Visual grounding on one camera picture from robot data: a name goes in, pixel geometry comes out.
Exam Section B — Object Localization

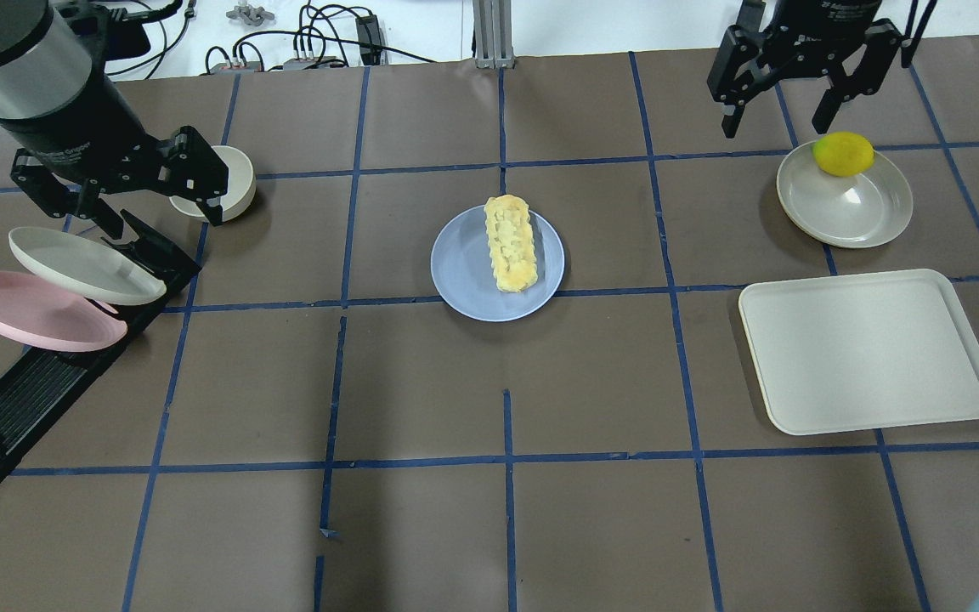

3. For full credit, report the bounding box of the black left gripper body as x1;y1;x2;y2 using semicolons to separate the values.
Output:
10;65;160;217

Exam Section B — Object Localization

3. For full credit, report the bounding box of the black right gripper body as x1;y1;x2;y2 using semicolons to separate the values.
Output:
727;1;908;82

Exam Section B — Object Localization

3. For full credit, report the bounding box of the blue plate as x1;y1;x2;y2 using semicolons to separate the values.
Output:
430;206;567;322

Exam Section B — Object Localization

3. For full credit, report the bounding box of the yellow bread roll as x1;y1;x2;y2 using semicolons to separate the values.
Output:
483;195;539;293

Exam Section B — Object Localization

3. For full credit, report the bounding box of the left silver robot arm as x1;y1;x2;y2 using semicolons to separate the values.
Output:
0;1;229;239

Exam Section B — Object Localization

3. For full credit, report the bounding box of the cream plate in rack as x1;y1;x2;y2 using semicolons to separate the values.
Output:
8;226;166;306

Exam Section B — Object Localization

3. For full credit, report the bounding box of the pink plate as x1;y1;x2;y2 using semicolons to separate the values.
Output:
0;270;128;353

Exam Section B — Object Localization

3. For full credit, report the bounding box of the white shallow plate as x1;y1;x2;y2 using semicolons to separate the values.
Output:
774;143;914;249

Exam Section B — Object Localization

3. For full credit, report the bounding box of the black plate rack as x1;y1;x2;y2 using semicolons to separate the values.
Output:
0;210;201;484

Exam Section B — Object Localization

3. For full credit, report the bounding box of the cream bowl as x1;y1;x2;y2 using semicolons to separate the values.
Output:
186;144;257;224

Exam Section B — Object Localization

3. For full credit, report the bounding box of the yellow lemon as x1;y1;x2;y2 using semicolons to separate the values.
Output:
811;131;875;178

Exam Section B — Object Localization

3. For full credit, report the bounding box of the black power adapter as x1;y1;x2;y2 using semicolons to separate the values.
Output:
356;13;384;65

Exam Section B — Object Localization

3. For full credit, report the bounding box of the white rectangular tray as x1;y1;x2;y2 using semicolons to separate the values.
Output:
738;269;979;435

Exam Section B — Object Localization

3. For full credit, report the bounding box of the aluminium frame post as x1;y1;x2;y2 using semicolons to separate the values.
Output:
473;0;516;70

